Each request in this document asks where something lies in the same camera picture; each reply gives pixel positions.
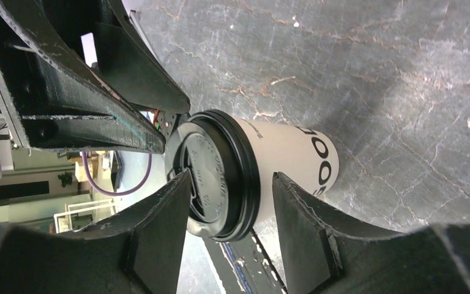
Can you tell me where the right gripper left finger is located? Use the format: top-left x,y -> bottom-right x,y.
82,170 -> 191,293

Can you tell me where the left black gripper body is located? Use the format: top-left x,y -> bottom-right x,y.
0,16 -> 97,151

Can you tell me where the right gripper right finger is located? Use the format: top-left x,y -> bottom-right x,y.
272,171 -> 430,294

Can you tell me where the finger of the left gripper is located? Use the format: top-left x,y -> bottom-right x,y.
0,1 -> 165,154
93,1 -> 190,113

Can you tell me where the white paper coffee cup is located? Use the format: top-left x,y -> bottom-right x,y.
235,118 -> 340,224

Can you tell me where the black plastic cup lid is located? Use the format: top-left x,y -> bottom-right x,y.
165,110 -> 261,242

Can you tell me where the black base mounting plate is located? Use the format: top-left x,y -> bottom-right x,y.
204,230 -> 288,294

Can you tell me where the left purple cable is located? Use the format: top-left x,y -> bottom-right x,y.
81,151 -> 153,198

